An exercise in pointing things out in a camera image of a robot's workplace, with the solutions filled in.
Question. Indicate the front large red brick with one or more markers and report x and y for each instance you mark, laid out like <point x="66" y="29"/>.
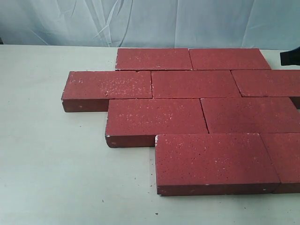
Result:
<point x="213" y="164"/>

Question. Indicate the bottom left back brick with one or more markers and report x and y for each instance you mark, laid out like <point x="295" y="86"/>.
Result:
<point x="153" y="59"/>

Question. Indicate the third row red brick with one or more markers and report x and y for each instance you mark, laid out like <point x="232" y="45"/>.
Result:
<point x="251" y="115"/>

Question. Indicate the right second row brick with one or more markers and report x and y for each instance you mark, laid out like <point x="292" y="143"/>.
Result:
<point x="268" y="83"/>

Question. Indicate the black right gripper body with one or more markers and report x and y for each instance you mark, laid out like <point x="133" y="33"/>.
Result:
<point x="290" y="58"/>

